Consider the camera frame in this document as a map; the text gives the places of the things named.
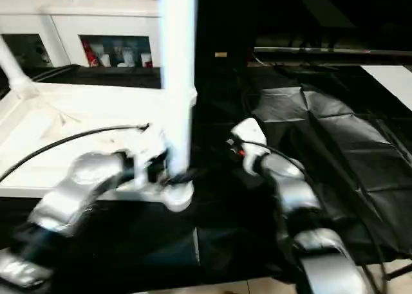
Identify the white flat board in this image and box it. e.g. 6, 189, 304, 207
359, 64, 412, 111

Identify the black floor rod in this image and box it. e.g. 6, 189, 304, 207
384, 261, 412, 281

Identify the white plastic table leg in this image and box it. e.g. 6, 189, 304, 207
156, 0, 198, 179
0, 35, 39, 99

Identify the white sideboard cabinet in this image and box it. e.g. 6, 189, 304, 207
0, 0, 162, 69

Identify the dark metal rail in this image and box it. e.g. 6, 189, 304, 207
253, 46, 412, 56

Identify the white plastic table top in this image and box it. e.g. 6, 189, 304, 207
0, 81, 198, 214

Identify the black plastic mat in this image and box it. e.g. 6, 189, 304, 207
0, 64, 412, 279

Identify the red bottle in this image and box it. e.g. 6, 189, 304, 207
82, 41, 98, 68

